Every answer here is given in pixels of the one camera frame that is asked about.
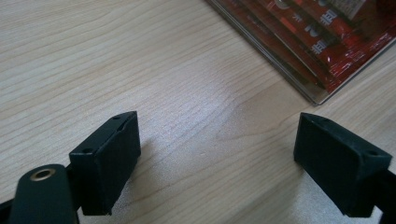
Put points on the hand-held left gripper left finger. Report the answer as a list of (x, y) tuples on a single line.
[(106, 168)]

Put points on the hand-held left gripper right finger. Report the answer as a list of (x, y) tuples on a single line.
[(336, 165)]

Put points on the stack of red packets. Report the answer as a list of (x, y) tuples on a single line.
[(311, 84), (330, 34)]

